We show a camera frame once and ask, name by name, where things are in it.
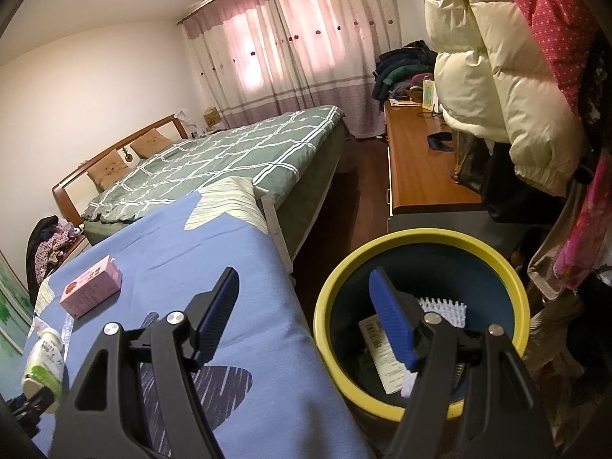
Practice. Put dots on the wardrobe sliding door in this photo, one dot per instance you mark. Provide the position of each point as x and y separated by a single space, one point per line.
9 306

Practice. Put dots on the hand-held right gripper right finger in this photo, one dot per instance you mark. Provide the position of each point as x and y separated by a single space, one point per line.
392 315

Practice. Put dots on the brown pillow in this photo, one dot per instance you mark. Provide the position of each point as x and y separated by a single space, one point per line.
109 168
150 143

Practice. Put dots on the white barcode packet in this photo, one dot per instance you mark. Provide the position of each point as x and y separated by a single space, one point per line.
382 354

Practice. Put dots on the pink carton box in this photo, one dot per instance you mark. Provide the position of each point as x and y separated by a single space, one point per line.
91 287

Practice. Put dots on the clear plastic wrapper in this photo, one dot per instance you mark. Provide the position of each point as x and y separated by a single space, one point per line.
68 334

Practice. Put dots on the green white card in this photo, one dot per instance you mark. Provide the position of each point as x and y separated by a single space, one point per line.
429 93

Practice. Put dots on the black bag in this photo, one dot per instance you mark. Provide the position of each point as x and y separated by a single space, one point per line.
507 186

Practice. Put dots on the white nightstand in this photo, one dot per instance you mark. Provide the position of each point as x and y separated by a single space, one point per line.
79 248

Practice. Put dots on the green white plastic bottle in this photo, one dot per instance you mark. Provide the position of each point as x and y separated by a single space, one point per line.
44 363

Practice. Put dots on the pink floral garment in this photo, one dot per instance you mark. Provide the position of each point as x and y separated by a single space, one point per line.
585 229

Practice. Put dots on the green checked bed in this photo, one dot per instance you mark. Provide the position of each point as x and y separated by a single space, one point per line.
215 158

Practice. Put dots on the pile of clothes on nightstand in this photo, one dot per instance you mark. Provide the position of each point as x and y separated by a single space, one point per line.
48 248

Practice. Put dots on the cream puffer jacket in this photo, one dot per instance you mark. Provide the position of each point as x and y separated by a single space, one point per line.
507 81

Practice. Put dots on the wooden bed headboard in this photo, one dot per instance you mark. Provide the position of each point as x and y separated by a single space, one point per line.
143 128

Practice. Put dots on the cardboard box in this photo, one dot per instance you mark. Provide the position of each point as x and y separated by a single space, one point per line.
213 117

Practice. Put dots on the wooden desk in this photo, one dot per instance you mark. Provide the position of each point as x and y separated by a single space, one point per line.
420 177

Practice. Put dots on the beige bag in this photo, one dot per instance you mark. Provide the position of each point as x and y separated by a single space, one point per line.
550 296

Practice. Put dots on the pink window curtain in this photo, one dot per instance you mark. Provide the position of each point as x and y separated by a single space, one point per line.
287 43

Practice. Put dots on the pink dotted garment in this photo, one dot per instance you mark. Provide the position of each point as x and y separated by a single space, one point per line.
554 19

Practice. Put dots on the yellow rimmed trash bin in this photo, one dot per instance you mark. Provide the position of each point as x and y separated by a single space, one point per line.
330 306

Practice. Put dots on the white bed frame board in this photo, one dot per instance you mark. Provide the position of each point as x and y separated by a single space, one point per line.
277 234

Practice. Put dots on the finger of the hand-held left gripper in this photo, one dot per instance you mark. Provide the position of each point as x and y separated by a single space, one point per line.
40 401

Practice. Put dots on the pile of dark clothes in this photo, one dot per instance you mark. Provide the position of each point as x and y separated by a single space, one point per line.
401 69

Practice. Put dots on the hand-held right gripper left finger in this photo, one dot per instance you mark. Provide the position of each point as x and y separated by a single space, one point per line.
217 315

